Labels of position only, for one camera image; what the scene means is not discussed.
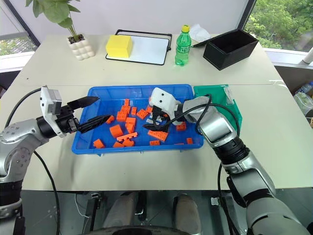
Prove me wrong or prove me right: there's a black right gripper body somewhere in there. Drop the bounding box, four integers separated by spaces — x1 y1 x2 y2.
152 105 171 123

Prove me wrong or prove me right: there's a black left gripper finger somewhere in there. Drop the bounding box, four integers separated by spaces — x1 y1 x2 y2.
78 114 112 134
67 96 100 110

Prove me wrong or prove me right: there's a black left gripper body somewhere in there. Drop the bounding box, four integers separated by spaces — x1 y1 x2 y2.
57 103 82 135

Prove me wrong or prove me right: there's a blue plastic bin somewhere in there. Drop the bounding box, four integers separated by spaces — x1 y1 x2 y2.
71 84 205 156

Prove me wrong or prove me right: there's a green plastic bin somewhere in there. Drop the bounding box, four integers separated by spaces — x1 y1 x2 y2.
193 84 244 134

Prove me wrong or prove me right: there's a long orange toy brick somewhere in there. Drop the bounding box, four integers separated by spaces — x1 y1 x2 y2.
147 130 169 142

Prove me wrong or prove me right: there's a large orange toy brick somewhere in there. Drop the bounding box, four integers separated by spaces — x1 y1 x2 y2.
109 124 124 139

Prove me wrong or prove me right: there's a long flat orange brick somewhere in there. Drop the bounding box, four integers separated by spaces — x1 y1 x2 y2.
116 132 139 142

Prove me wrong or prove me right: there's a white bubble plant pot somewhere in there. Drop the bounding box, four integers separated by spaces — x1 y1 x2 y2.
66 35 96 61

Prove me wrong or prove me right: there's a small black-framed whiteboard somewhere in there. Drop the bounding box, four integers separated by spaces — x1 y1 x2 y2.
105 29 173 66

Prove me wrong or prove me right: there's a yellow sponge block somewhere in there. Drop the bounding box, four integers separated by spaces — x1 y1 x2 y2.
105 34 134 59

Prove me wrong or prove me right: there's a green plastic soda bottle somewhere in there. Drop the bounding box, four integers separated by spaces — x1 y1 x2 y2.
174 24 192 67

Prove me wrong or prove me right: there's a black open box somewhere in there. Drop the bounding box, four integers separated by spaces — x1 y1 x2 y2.
202 28 259 71

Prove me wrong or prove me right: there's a grey rounded shape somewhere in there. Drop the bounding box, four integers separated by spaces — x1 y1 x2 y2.
102 191 137 230
172 193 202 235

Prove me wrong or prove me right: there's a white crumpled tissue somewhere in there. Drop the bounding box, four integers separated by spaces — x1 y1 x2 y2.
189 23 212 42

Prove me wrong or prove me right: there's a green leafy plant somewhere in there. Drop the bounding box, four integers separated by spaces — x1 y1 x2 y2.
25 0 82 41

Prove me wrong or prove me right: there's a clear plastic water bottle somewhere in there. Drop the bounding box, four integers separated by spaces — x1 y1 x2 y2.
292 92 313 116
296 81 313 95

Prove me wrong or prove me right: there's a white pipe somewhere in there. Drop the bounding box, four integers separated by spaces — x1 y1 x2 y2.
299 47 313 66

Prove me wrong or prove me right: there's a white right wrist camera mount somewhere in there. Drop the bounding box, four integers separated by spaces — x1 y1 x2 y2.
149 87 182 123

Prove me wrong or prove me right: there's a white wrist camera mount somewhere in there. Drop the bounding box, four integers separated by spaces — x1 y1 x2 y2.
149 87 182 123
40 86 67 138

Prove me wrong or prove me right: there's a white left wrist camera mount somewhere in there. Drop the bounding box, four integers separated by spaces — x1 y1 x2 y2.
40 86 67 138

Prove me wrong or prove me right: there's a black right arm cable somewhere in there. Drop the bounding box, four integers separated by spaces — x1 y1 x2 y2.
168 94 245 235

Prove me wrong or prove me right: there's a thin white cable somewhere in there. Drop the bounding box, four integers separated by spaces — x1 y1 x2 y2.
74 194 90 219

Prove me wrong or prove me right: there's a black window frame post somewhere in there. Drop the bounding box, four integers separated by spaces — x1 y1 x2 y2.
9 0 41 47
240 0 258 35

